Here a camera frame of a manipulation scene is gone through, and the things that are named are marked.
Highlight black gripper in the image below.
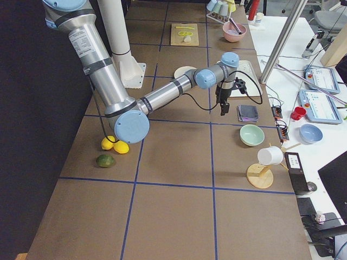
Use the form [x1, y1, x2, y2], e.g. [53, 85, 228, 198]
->
[215, 77, 247, 116]

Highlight cream round plate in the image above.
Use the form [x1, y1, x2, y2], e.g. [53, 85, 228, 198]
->
[173, 66, 196, 79]

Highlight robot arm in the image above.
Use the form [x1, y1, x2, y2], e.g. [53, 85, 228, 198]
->
[42, 1, 239, 144]

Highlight white bear tray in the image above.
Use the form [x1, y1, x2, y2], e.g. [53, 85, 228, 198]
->
[235, 60, 262, 98]

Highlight grey folded cloth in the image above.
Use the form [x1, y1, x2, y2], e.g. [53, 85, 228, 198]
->
[237, 105, 259, 122]

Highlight mint green bowl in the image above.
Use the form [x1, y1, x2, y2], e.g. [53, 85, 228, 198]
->
[240, 125, 265, 147]

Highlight white mug on tree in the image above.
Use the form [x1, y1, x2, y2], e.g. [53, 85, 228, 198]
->
[257, 146, 284, 166]

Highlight pink bowl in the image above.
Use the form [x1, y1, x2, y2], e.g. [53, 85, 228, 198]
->
[222, 22, 247, 43]

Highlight red mug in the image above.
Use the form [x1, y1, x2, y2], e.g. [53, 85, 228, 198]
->
[290, 106, 306, 121]

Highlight clear ice cubes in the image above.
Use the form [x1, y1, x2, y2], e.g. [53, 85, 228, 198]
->
[224, 28, 239, 36]

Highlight wooden mug tree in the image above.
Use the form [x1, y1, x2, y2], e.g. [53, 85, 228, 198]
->
[246, 143, 301, 189]

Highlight bamboo cutting board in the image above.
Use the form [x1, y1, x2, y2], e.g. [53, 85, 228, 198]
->
[170, 23, 200, 47]

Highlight clear cup rack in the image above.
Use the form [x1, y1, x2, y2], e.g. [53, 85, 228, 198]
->
[206, 4, 233, 24]

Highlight blue bowl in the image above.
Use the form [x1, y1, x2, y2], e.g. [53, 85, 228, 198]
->
[299, 124, 323, 144]

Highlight near teach pendant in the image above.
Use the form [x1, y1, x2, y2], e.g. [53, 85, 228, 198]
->
[298, 90, 343, 125]

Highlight teach pendant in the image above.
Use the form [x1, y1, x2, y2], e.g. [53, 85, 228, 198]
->
[304, 65, 340, 94]
[298, 90, 343, 125]

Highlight paper cup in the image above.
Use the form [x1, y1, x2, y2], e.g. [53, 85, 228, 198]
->
[254, 12, 264, 27]

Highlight grey cup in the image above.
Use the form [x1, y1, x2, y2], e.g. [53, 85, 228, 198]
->
[219, 2, 229, 16]

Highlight black box with label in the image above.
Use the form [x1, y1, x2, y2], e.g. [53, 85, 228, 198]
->
[284, 152, 309, 196]

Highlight yellow cup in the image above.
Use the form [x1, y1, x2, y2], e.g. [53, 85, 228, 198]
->
[226, 0, 236, 14]

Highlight light blue cup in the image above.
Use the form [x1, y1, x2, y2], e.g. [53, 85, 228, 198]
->
[207, 0, 217, 11]

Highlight far teach pendant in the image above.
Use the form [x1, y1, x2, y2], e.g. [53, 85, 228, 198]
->
[304, 65, 340, 94]

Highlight yellow lemon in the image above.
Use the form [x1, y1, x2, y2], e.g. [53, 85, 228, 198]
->
[101, 135, 116, 151]
[113, 140, 130, 154]

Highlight grabber reaching tool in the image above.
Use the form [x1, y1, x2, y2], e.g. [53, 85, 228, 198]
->
[261, 63, 346, 107]

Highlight black monitor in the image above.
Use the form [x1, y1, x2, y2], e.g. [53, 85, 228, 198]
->
[318, 152, 347, 223]

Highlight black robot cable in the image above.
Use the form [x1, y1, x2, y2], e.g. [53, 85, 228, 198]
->
[99, 70, 264, 144]

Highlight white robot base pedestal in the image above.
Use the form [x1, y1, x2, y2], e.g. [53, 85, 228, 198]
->
[98, 0, 146, 89]

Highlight aluminium frame post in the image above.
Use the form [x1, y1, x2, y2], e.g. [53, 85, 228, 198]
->
[260, 0, 307, 84]

